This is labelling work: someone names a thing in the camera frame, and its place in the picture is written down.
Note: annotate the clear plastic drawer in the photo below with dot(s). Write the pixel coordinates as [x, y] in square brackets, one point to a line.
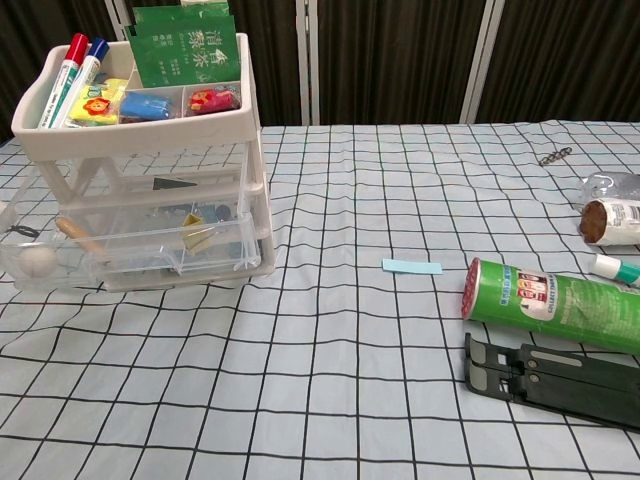
[140, 250]
[255, 215]

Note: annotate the white plastic drawer organizer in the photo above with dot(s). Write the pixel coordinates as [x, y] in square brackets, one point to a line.
[150, 127]

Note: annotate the light blue paper strip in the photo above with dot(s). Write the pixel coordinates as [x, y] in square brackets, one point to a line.
[410, 267]

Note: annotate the blue checked tablecloth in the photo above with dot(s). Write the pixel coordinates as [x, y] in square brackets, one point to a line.
[300, 350]

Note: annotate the gold binder clip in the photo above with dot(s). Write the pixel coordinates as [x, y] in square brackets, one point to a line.
[197, 235]

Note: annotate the black triangular piece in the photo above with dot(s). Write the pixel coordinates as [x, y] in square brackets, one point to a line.
[167, 184]

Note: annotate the red snack packet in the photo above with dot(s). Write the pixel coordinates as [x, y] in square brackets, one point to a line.
[210, 100]

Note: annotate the dark folding screen divider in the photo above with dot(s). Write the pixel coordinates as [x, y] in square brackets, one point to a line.
[390, 50]

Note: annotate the blue snack packet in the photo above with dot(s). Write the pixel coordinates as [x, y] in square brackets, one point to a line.
[145, 106]

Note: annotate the green tea packet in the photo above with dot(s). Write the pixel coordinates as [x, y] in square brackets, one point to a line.
[185, 55]

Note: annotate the green chips can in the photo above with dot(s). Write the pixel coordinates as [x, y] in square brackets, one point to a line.
[550, 305]

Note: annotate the wooden stick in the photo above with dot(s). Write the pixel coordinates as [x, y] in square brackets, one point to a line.
[80, 237]

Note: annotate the yellow sticky note pad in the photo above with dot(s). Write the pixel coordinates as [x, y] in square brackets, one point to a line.
[116, 83]

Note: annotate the yellow lion sticker packet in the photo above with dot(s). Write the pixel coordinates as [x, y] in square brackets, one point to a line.
[95, 107]

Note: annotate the black folding stand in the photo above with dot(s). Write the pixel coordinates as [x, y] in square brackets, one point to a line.
[550, 380]

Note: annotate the pale wooden ball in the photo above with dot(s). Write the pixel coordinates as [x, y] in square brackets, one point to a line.
[36, 262]

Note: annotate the blue cap whiteboard marker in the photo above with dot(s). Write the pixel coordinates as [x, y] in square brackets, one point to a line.
[85, 70]

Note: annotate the white green glue stick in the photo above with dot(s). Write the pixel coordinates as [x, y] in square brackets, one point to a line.
[610, 266]

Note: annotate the black elastic loop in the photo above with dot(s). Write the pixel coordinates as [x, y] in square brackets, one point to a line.
[25, 232]

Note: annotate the clear bottle brown cap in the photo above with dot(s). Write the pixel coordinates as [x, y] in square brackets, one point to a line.
[615, 220]

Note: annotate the red cap whiteboard marker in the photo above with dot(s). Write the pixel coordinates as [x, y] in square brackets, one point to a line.
[67, 70]

